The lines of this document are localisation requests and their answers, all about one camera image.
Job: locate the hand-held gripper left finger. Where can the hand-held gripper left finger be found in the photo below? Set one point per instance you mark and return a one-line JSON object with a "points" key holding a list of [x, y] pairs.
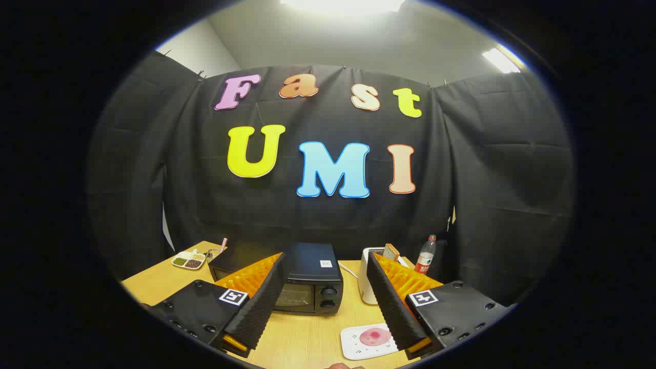
{"points": [[262, 306]]}

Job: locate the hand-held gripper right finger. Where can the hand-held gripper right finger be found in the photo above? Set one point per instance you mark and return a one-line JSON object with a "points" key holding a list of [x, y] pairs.
{"points": [[390, 306]]}

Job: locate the pink ham slice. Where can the pink ham slice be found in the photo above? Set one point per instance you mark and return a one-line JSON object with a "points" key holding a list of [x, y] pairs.
{"points": [[375, 336]]}

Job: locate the white square plate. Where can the white square plate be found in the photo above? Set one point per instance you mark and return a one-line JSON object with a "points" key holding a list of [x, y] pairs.
{"points": [[352, 344]]}

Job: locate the black toaster oven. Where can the black toaster oven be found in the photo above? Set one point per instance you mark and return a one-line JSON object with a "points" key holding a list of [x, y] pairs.
{"points": [[312, 266]]}

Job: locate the white toaster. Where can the white toaster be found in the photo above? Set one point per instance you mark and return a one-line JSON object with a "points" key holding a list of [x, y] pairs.
{"points": [[365, 282]]}

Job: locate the brown bread slice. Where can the brown bread slice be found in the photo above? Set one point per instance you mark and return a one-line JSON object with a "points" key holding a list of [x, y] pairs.
{"points": [[391, 252]]}

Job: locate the clear water bottle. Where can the clear water bottle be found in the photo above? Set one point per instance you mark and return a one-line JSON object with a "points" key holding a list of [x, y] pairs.
{"points": [[425, 259]]}

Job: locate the small pink object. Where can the small pink object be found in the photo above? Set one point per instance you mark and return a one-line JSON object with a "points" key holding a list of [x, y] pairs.
{"points": [[223, 245]]}

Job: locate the divided white snack dish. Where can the divided white snack dish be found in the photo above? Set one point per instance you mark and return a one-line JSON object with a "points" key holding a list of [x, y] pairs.
{"points": [[187, 261]]}

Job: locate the small ceiling light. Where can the small ceiling light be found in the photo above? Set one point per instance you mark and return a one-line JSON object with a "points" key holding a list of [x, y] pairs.
{"points": [[501, 60]]}

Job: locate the large ceiling light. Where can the large ceiling light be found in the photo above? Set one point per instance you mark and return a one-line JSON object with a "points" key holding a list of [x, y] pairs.
{"points": [[343, 5]]}

